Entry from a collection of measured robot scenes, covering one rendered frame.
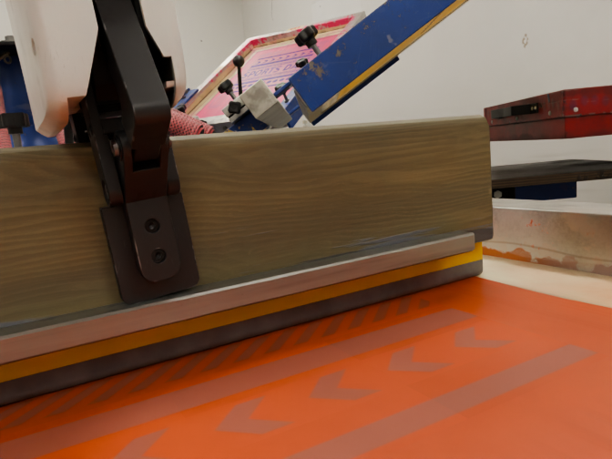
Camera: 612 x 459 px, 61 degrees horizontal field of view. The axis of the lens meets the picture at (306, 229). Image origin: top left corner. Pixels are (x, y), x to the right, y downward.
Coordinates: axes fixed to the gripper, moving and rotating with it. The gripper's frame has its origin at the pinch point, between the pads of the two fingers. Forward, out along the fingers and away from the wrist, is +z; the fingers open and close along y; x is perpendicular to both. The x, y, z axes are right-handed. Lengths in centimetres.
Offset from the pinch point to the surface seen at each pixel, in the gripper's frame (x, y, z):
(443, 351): 9.6, 7.6, 6.4
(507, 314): 15.1, 6.3, 6.8
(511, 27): 204, -143, -33
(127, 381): -2.0, 1.2, 5.4
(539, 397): 9.2, 12.5, 6.4
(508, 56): 203, -145, -20
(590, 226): 24.6, 4.7, 4.7
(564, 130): 86, -39, 5
